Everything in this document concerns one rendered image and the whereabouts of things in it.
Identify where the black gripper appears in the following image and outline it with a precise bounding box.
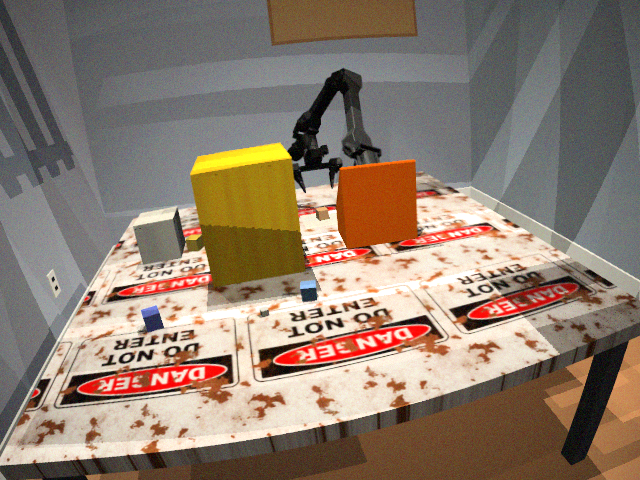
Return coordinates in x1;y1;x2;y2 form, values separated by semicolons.
292;145;343;193

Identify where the small yellow block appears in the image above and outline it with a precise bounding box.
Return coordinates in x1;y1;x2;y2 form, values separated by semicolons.
186;234;205;252

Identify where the cream flat square mat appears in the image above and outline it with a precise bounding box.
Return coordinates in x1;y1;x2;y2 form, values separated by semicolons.
300;210;338;229

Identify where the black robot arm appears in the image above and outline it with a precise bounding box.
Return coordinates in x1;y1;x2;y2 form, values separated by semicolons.
288;68;381;166

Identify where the small blue block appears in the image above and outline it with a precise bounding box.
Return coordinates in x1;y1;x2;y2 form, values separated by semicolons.
141;305;164;333
300;280;317;301

